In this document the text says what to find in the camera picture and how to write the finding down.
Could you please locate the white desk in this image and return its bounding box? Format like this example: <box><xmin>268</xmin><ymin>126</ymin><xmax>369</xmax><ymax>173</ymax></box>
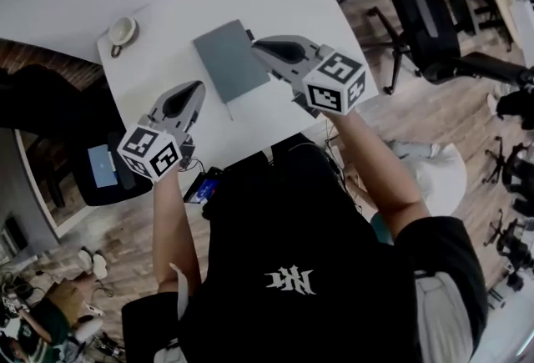
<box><xmin>96</xmin><ymin>0</ymin><xmax>380</xmax><ymax>170</ymax></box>

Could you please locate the tablet with blue screen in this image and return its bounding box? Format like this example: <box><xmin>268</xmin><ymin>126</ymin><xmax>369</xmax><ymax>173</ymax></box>
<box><xmin>87</xmin><ymin>144</ymin><xmax>120</xmax><ymax>189</ymax></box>

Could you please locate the black chair with tablet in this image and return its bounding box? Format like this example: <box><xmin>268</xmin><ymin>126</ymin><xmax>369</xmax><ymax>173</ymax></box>
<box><xmin>68</xmin><ymin>130</ymin><xmax>154</xmax><ymax>208</ymax></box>

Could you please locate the person's left forearm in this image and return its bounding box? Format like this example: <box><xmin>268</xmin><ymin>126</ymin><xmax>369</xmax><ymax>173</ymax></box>
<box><xmin>151</xmin><ymin>167</ymin><xmax>202</xmax><ymax>296</ymax></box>

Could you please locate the grey stationery notebook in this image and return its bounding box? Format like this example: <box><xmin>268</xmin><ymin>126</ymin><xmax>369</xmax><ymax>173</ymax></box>
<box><xmin>193</xmin><ymin>19</ymin><xmax>272</xmax><ymax>105</ymax></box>

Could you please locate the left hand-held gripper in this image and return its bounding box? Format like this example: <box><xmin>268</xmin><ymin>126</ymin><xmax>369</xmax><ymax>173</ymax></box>
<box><xmin>116</xmin><ymin>80</ymin><xmax>207</xmax><ymax>184</ymax></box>

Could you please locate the grey shoulder strap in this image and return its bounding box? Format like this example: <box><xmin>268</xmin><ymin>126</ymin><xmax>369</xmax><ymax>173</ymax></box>
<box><xmin>411</xmin><ymin>268</ymin><xmax>473</xmax><ymax>363</ymax></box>

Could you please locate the black chair base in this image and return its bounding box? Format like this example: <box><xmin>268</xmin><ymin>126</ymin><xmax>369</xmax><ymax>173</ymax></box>
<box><xmin>482</xmin><ymin>134</ymin><xmax>534</xmax><ymax>213</ymax></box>
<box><xmin>482</xmin><ymin>209</ymin><xmax>534</xmax><ymax>296</ymax></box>

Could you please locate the pair of white shoes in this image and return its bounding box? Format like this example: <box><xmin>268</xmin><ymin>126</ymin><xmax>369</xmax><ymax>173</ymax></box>
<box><xmin>77</xmin><ymin>245</ymin><xmax>110</xmax><ymax>281</ymax></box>

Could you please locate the light wooden table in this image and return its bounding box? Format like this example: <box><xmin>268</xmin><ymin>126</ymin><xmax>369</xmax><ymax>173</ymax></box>
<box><xmin>485</xmin><ymin>0</ymin><xmax>523</xmax><ymax>46</ymax></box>

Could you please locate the person's right forearm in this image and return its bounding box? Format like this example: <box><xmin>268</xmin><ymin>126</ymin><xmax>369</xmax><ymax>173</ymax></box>
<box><xmin>328</xmin><ymin>107</ymin><xmax>433</xmax><ymax>238</ymax></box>

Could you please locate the cream ceramic cup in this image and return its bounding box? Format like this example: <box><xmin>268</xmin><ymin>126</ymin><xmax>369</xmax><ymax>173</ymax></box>
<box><xmin>108</xmin><ymin>16</ymin><xmax>139</xmax><ymax>59</ymax></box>

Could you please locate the black mesh office chair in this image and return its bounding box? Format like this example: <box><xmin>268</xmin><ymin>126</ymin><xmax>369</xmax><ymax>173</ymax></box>
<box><xmin>365</xmin><ymin>0</ymin><xmax>462</xmax><ymax>96</ymax></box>

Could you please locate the black device with blue screen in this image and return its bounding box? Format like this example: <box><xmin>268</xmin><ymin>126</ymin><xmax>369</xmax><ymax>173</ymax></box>
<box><xmin>183</xmin><ymin>166</ymin><xmax>223</xmax><ymax>206</ymax></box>

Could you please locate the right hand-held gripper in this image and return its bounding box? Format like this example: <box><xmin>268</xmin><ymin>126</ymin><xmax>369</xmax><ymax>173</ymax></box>
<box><xmin>251</xmin><ymin>34</ymin><xmax>368</xmax><ymax>118</ymax></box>

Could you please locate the white shoulder strap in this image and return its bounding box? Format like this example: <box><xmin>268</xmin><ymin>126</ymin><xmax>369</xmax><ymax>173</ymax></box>
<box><xmin>168</xmin><ymin>262</ymin><xmax>189</xmax><ymax>321</ymax></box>

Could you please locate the person's black t-shirt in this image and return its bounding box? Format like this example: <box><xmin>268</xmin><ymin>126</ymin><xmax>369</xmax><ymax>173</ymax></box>
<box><xmin>120</xmin><ymin>133</ymin><xmax>489</xmax><ymax>363</ymax></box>

